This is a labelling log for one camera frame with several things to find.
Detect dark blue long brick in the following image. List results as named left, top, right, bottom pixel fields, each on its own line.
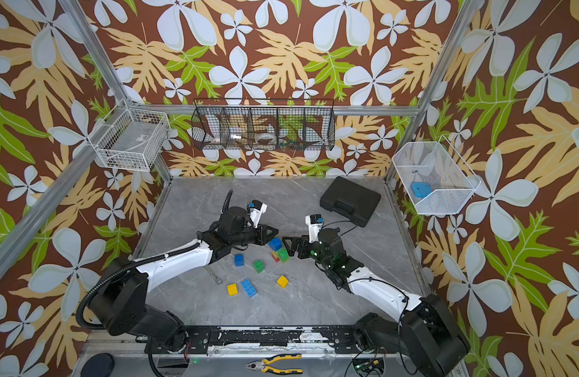
left=267, top=237, right=283, bottom=252

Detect blue square brick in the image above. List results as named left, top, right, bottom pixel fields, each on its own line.
left=234, top=254, right=245, bottom=267

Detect green square brick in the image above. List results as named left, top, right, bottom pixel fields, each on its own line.
left=276, top=248, right=290, bottom=263
left=253, top=259, right=265, bottom=273

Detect light blue long brick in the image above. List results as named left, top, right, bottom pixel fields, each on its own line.
left=241, top=279, right=257, bottom=298

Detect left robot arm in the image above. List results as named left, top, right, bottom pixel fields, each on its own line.
left=76, top=194, right=278, bottom=353

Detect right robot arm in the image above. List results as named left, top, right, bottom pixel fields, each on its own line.
left=282, top=228, right=471, bottom=376

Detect yellow square brick middle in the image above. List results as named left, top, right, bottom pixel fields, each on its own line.
left=277, top=276, right=289, bottom=289

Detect yellow square brick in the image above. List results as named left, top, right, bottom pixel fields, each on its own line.
left=227, top=284, right=239, bottom=297
left=277, top=276, right=289, bottom=289

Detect silver combination wrench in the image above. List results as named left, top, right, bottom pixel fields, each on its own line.
left=205, top=266, right=223, bottom=285

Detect black plastic tool case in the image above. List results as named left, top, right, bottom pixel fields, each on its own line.
left=319, top=177, right=382, bottom=228

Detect yellow square brick left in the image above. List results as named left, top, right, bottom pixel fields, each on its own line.
left=227, top=284, right=239, bottom=297

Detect blue object in basket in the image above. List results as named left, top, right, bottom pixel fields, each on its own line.
left=411, top=182, right=433, bottom=199

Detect small electronics board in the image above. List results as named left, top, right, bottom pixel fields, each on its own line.
left=352, top=358, right=385, bottom=377

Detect black round disc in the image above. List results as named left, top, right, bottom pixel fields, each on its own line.
left=80, top=353, right=115, bottom=377

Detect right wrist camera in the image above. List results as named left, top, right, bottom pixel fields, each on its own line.
left=305, top=214, right=324, bottom=243

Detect black wire basket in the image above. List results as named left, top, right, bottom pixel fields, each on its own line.
left=190, top=98, right=337, bottom=151

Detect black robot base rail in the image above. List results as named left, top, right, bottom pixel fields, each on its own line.
left=145, top=324, right=398, bottom=355

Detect white wire basket left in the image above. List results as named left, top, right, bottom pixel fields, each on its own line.
left=90, top=100, right=170, bottom=171

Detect white wire basket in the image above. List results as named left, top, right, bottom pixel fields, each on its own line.
left=90, top=100, right=170, bottom=171
left=393, top=137, right=481, bottom=217

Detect yellow handled pliers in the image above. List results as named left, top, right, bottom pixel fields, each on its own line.
left=245, top=352, right=304, bottom=375

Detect white wire basket right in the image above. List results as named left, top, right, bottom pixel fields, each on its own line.
left=393, top=137, right=481, bottom=217

